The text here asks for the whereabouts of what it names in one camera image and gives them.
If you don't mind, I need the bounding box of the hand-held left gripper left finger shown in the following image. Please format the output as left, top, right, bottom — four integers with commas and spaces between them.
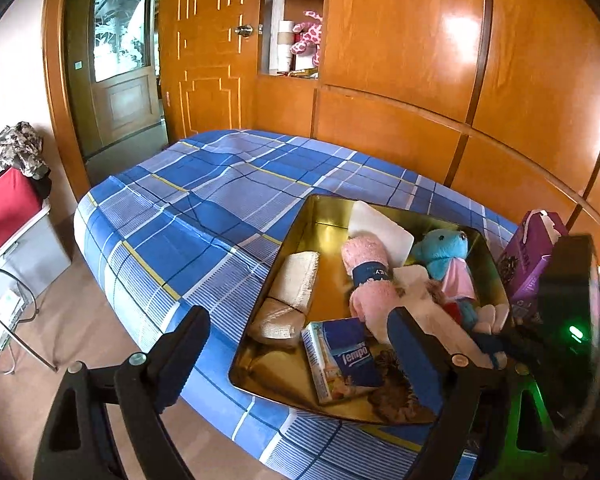
32, 305, 212, 480

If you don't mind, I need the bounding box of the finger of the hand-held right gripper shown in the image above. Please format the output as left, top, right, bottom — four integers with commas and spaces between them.
472, 331, 541, 370

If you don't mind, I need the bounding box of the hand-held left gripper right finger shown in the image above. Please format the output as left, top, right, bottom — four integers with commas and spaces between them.
386, 306, 563, 480

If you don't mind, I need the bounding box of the brown satin scrunchie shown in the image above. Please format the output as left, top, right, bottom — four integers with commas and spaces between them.
367, 350, 438, 423

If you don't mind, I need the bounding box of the blue tissue packet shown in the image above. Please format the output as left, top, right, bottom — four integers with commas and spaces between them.
300, 317, 385, 406

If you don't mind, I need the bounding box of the teal plush bear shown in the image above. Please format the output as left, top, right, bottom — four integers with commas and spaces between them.
411, 229, 481, 333

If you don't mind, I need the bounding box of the pink dishcloth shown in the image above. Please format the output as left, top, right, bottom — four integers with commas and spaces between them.
341, 234, 406, 343

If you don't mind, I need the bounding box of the cream cloth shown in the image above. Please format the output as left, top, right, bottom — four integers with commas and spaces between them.
245, 251, 321, 346

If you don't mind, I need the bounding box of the gold tin tray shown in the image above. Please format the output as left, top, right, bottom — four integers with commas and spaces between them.
228, 194, 512, 426

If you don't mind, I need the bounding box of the purple cardboard box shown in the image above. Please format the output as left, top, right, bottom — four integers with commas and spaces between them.
496, 210, 570, 311

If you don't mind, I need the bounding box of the glass side table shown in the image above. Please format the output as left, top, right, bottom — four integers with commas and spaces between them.
0, 266, 60, 377

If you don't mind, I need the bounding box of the red storage box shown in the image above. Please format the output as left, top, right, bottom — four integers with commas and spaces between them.
0, 205, 73, 306

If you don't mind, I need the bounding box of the glass panel door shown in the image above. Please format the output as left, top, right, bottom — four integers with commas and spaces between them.
87, 0, 162, 148

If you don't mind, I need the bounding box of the camouflage cloth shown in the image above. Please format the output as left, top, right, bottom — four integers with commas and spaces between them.
0, 121, 51, 191

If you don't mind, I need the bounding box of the wooden wardrobe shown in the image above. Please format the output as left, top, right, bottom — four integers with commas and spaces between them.
252, 0, 600, 301

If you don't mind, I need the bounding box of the wooden door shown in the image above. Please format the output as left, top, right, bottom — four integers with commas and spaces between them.
159, 0, 266, 143

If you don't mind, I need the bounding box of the white roll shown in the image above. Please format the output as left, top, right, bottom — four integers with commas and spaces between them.
275, 20, 296, 71

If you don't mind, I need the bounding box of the pink spotted plush toy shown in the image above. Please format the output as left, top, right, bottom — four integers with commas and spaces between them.
290, 10, 325, 67

